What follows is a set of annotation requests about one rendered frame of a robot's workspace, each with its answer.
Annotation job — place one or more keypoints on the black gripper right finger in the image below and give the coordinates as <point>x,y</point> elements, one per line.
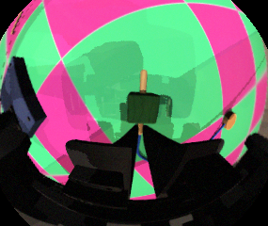
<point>167,157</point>

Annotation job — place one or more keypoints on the small green block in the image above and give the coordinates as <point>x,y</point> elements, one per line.
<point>143,107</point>

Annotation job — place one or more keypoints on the round wooden button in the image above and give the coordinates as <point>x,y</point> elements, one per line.
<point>229,119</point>

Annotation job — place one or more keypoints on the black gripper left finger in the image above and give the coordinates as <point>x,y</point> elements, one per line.
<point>118,156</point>

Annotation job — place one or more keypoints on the dark blue string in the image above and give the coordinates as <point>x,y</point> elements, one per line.
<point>143,85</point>

